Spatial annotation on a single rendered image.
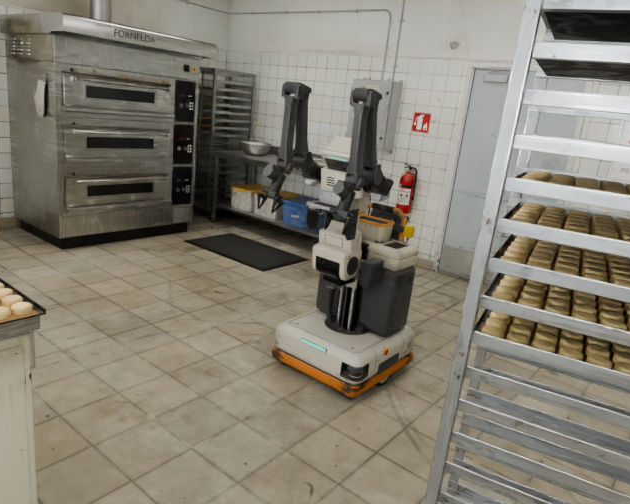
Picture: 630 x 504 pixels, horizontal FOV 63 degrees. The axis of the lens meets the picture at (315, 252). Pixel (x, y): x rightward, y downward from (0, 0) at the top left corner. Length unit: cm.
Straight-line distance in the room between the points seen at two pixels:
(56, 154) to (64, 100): 47
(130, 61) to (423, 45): 282
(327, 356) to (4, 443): 166
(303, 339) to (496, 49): 340
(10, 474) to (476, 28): 487
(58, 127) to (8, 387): 358
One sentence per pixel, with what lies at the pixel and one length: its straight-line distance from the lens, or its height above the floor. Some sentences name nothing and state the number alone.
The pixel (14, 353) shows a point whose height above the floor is 79.
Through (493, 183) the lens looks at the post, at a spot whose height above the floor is 141.
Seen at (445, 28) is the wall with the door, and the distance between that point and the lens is 553.
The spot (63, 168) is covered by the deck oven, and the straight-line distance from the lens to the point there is 509.
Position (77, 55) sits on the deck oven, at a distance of 510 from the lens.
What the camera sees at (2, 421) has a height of 60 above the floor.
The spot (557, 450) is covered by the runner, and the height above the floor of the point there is 60.
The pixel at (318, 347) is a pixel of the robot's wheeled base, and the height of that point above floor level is 25.
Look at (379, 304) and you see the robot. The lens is 297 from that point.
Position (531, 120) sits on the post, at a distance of 159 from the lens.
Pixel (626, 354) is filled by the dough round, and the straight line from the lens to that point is 139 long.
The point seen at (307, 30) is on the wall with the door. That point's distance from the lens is 648.
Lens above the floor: 153
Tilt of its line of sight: 16 degrees down
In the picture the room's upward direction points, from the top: 6 degrees clockwise
